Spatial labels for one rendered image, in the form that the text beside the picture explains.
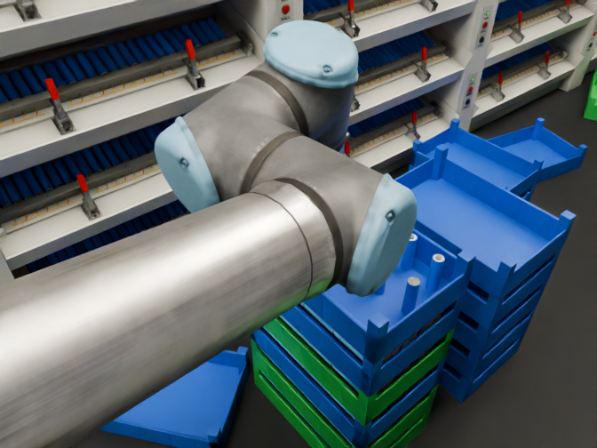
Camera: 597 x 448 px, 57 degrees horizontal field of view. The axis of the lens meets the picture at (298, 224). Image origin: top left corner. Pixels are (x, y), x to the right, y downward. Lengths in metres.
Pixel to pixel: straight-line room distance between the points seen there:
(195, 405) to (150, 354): 0.93
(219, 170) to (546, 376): 1.02
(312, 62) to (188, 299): 0.29
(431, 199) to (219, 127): 0.75
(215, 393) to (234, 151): 0.83
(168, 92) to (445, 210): 0.59
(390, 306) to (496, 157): 0.99
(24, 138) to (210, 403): 0.62
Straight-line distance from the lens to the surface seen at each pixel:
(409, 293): 0.79
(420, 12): 1.53
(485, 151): 1.76
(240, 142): 0.45
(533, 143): 2.04
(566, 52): 2.38
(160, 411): 1.22
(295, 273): 0.34
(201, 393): 1.22
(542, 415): 1.28
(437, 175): 1.21
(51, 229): 1.18
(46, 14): 1.00
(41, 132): 1.08
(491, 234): 1.11
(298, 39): 0.54
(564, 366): 1.37
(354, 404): 0.88
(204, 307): 0.30
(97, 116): 1.09
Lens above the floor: 1.03
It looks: 41 degrees down
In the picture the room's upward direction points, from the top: straight up
